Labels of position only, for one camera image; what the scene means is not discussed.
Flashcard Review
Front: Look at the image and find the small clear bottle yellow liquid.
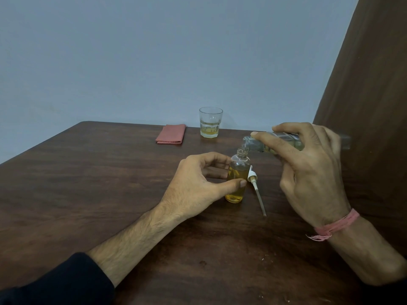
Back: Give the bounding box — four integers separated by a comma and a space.
225, 148, 251, 204

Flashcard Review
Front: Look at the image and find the brown curtain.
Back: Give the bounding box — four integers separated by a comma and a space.
313, 0, 407, 259

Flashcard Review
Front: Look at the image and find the dark navy left sleeve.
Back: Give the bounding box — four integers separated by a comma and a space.
0, 252, 115, 305

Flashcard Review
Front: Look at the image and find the white spray pump with tube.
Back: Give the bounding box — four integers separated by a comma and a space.
247, 165, 267, 217

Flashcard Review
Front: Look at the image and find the clear cylindrical bottle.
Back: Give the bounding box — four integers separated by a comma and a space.
243, 131, 352, 153

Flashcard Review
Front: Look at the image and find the person's right hand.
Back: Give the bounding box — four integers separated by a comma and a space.
251, 122, 352, 229

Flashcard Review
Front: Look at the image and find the person's left hand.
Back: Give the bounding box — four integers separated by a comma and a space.
158, 152, 247, 222

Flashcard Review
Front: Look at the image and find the drinking glass with yellow liquid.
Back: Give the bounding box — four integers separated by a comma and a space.
199, 107, 223, 139

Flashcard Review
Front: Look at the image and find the person's left forearm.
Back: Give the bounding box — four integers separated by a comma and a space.
87, 203, 186, 288

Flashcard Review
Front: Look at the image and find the folded red cloth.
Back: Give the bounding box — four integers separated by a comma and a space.
155, 124, 187, 145

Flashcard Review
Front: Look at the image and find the person's right forearm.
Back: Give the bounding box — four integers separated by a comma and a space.
328, 217, 407, 287

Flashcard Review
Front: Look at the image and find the pink thread wristband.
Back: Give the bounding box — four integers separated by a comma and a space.
306, 208, 361, 242

